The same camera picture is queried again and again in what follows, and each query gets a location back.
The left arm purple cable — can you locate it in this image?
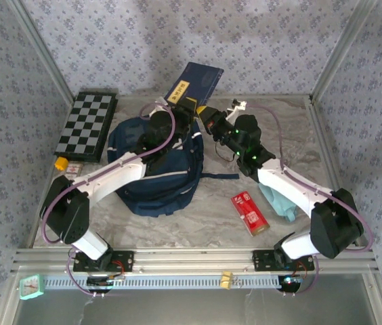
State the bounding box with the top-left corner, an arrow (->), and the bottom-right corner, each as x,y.
40,103 -> 178,299

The long aluminium frame rail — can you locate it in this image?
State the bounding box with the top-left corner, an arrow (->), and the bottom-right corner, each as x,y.
10,246 -> 380,274

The aluminium frame post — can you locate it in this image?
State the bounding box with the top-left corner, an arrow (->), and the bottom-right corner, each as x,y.
6,0 -> 77,104
309,0 -> 378,104

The teal alarm clock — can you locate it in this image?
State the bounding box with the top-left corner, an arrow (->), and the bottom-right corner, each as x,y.
19,274 -> 45,301

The black grey chessboard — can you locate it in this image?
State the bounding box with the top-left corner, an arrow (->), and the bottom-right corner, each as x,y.
54,91 -> 119,165

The navy book long title label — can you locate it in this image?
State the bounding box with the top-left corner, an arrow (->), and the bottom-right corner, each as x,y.
163,62 -> 225,106

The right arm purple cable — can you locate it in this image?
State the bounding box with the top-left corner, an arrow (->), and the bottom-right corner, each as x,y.
245,103 -> 375,298

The slotted aluminium table rail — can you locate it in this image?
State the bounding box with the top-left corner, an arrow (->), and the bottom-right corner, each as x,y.
307,96 -> 361,246

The light blue cloth pouch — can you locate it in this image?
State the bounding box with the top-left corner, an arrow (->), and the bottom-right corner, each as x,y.
257,182 -> 299,223

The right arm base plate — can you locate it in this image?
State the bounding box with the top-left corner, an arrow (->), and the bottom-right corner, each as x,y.
252,249 -> 315,272

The yellow binder clip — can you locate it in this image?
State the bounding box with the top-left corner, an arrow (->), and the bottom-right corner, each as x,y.
221,269 -> 236,290

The grey slotted cable duct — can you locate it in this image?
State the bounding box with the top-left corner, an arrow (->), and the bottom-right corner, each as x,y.
43,274 -> 284,290

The small circuit board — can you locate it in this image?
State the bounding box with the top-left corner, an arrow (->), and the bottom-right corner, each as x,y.
87,276 -> 127,288
278,274 -> 304,293

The red carton box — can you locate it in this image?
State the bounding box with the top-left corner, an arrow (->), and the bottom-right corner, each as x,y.
230,190 -> 270,237

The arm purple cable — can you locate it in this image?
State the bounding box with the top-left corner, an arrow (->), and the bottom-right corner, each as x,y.
40,103 -> 178,299
245,103 -> 375,298

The grey metal shelf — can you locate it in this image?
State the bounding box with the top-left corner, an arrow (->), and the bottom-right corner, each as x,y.
7,273 -> 382,325

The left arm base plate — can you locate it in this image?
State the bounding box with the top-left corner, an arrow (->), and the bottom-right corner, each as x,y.
72,249 -> 135,273

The navy student backpack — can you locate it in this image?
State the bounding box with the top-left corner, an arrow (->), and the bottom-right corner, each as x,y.
106,116 -> 241,217

